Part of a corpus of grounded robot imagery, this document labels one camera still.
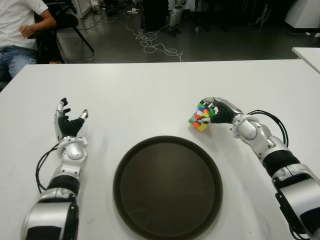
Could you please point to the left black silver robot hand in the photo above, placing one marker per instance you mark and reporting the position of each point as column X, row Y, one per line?
column 67, row 127

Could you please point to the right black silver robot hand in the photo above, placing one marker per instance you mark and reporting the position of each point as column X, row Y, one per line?
column 225, row 112

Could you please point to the multicoloured Rubik's cube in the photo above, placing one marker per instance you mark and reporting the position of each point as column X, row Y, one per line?
column 203, row 112

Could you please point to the left silver black robot arm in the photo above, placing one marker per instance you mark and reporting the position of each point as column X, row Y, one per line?
column 71, row 151

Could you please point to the right silver black robot arm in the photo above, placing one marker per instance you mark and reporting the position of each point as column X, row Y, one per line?
column 250, row 130

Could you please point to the round dark brown plate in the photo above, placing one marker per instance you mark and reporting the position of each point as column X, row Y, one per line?
column 167, row 185

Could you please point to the white side table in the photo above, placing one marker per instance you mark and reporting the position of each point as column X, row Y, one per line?
column 310, row 56

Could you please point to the silver metal stand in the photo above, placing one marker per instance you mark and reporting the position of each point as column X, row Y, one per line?
column 262, row 17

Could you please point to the black office chair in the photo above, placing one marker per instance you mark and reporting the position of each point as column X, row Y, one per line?
column 66, row 21

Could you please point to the person in white shirt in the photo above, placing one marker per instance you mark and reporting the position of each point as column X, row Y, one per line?
column 15, row 20

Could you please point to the tall black cabinet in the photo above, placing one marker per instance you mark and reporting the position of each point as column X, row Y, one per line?
column 155, row 15

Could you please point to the white leaning board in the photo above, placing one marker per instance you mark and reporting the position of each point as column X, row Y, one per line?
column 81, row 7

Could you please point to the white cabinet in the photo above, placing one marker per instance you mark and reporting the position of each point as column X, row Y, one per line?
column 305, row 15

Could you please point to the white power strip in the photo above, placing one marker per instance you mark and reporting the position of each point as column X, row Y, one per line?
column 133, row 11

